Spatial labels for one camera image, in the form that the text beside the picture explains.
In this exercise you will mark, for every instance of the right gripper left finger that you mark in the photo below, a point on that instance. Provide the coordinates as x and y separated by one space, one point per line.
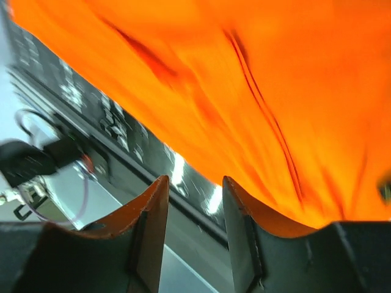
122 252

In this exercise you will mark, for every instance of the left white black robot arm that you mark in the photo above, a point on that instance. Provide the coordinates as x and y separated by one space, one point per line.
22 161

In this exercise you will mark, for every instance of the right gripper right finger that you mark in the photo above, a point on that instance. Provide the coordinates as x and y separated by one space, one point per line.
272 253

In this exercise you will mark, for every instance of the orange t shirt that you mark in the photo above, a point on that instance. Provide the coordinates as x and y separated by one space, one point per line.
289 98

